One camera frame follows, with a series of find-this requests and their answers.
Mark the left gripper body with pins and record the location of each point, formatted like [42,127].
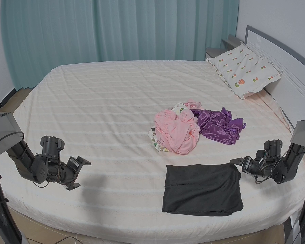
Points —
[71,171]

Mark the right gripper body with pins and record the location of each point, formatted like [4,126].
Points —
[249,165]

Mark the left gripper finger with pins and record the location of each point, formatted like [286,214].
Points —
[84,161]
[73,186]

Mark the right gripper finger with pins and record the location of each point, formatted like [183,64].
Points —
[236,161]

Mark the black T-shirt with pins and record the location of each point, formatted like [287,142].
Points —
[200,194]

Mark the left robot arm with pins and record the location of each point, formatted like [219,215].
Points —
[10,149]

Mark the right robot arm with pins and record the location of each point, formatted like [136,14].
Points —
[292,156]

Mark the purple garment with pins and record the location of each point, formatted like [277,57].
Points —
[218,126]

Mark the pink garment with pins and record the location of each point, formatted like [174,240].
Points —
[176,131]

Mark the white printed garment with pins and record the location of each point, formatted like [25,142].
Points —
[155,141]

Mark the bed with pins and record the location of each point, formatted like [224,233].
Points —
[142,98]

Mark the white printed pillow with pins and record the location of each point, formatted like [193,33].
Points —
[244,70]

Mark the grey bedside table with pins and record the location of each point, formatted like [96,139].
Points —
[216,51]

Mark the blue-green curtain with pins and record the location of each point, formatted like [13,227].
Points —
[53,34]
[167,21]

